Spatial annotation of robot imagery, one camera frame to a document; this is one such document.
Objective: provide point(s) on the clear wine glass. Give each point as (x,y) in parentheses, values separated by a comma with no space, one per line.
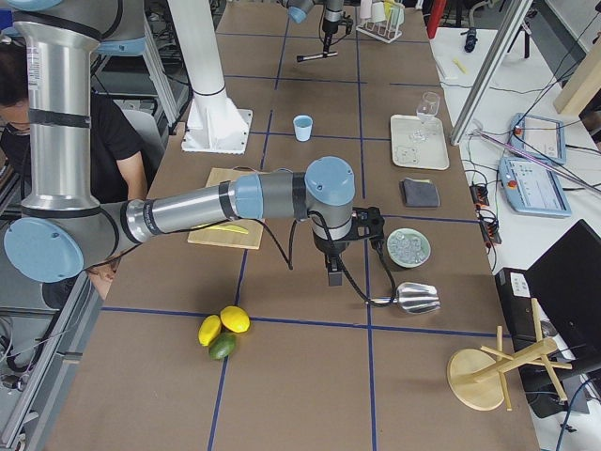
(428,106)

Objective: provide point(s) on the seated person black shirt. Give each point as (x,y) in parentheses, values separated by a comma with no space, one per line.
(84,163)

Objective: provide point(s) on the steel muddler black tip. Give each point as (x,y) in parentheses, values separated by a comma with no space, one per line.
(312,57)

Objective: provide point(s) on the teach pendant far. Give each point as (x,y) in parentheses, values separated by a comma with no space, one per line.
(541,137)

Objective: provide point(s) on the steel ice scoop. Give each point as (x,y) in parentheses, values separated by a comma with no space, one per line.
(412,298)

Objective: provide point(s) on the blue paper cup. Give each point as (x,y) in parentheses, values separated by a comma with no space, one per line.
(303,125)

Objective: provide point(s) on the teach pendant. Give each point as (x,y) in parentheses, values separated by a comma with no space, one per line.
(532,189)
(541,137)

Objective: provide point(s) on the whole yellow lemon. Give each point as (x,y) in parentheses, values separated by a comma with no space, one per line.
(235,319)

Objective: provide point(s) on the grey folded cloth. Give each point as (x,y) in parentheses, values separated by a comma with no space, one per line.
(419,193)

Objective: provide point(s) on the black monitor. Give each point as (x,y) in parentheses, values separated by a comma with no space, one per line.
(566,282)

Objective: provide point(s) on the bamboo cutting board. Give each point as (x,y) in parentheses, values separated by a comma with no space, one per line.
(227,239)

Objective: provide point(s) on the yellow plastic knife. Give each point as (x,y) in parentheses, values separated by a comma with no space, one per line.
(225,228)

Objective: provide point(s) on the green lime fruit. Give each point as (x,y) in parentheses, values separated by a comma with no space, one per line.
(222,346)

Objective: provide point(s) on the green bowl of ice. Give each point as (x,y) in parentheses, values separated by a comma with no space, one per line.
(408,248)

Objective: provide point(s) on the cream bear tray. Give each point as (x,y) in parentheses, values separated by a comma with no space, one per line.
(418,145)

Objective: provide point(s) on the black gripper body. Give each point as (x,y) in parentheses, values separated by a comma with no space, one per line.
(327,246)
(330,26)

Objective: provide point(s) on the teach pendant near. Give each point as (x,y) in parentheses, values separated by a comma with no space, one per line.
(532,189)

